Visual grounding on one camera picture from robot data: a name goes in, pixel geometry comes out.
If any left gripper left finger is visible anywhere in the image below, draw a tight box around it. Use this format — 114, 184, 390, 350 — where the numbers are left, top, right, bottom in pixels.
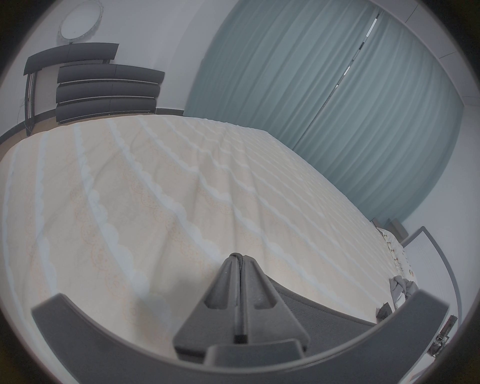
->
173, 254, 241, 351

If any black chest of drawers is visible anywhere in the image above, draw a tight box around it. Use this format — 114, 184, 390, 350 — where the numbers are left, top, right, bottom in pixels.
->
55, 64, 166, 124

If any bed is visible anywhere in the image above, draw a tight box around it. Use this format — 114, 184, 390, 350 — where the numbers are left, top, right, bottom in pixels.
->
0, 114, 458, 361

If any black T-shirt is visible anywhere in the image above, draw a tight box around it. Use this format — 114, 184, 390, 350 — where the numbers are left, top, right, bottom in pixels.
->
229, 253, 377, 349

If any white printed pillow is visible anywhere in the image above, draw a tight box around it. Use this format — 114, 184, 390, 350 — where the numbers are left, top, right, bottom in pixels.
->
377, 227, 415, 282

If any grey bedside table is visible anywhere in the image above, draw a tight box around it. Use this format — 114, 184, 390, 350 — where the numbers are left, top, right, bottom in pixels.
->
371, 218, 408, 239

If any blue-green curtain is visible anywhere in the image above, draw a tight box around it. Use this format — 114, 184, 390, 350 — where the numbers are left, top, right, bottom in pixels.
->
292, 7, 466, 226
184, 0, 380, 151

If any pile of clothes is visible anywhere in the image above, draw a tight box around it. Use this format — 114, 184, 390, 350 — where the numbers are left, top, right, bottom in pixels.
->
388, 275, 419, 302

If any round mirror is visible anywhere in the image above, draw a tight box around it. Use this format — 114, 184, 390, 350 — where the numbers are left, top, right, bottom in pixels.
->
58, 0, 104, 44

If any black dressing table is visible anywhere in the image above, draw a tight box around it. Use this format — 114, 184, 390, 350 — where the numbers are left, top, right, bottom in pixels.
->
23, 42, 120, 130

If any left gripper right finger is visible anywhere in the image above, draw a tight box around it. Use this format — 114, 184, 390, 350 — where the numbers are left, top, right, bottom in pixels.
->
241, 255, 310, 352

